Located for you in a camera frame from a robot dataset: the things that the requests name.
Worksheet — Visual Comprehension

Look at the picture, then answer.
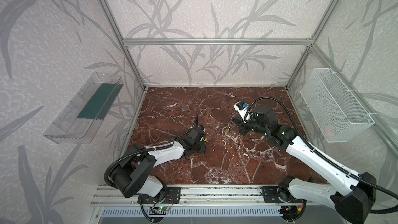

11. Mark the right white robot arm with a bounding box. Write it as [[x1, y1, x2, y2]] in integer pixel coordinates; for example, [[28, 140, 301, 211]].
[[233, 101, 376, 224]]

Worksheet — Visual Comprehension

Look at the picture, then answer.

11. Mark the aluminium cage frame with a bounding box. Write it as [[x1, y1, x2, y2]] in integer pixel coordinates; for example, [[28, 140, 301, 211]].
[[86, 0, 398, 156]]

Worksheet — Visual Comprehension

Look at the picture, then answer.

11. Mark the left circuit board with wires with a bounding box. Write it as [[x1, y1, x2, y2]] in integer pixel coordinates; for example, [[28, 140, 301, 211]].
[[138, 195, 174, 224]]

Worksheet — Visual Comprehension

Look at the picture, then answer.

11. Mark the clear plastic wall tray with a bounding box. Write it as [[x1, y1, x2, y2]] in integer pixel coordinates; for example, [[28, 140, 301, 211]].
[[44, 72, 124, 144]]

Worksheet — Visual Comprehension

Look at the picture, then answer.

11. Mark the right connector with wires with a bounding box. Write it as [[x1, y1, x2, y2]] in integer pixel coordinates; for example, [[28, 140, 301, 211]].
[[279, 199, 307, 224]]

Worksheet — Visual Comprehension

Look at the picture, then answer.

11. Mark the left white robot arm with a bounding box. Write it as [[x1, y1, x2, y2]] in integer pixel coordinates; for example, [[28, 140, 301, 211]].
[[104, 124, 207, 200]]

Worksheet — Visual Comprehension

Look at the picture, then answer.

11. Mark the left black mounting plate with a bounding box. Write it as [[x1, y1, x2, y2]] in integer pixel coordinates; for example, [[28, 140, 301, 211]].
[[140, 187, 181, 204]]

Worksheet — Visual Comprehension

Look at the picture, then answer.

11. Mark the silver metal key holder plate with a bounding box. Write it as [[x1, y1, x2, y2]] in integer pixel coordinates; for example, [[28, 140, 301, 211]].
[[225, 118, 233, 136]]

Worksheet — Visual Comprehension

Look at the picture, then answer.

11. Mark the white wire mesh basket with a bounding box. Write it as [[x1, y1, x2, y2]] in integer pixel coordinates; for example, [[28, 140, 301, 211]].
[[300, 68, 375, 143]]

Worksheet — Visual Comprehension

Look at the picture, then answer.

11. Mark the right black corrugated cable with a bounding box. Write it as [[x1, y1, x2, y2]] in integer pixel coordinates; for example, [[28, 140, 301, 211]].
[[245, 96, 398, 215]]

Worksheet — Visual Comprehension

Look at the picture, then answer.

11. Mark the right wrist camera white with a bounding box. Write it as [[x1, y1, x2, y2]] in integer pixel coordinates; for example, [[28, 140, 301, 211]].
[[234, 101, 252, 123]]

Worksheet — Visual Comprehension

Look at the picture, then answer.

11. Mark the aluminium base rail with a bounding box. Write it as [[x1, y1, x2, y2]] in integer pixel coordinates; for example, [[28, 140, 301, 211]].
[[90, 184, 352, 207]]

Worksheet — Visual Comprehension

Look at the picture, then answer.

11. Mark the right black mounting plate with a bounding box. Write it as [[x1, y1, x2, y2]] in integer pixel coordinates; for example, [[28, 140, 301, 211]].
[[259, 186, 302, 204]]

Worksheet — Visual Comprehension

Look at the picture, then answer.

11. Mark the black mounting plate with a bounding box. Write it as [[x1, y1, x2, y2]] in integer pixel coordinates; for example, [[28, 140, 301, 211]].
[[259, 186, 302, 204], [140, 187, 181, 204]]

